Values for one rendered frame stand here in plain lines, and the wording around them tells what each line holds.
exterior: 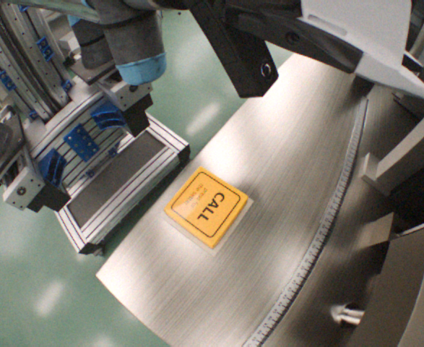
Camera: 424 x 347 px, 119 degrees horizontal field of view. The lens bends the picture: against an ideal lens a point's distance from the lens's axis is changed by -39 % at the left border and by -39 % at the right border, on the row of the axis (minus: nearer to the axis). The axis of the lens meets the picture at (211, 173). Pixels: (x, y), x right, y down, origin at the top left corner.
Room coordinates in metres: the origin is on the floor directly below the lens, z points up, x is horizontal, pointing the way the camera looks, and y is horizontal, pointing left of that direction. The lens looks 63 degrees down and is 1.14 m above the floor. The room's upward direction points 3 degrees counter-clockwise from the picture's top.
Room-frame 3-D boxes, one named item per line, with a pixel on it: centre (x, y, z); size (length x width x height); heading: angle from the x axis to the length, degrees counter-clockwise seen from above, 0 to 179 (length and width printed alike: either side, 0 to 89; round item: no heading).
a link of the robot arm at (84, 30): (0.67, 0.37, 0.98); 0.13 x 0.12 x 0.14; 121
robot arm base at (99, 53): (0.67, 0.38, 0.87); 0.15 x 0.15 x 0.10
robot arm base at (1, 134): (0.32, 0.72, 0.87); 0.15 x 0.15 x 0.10
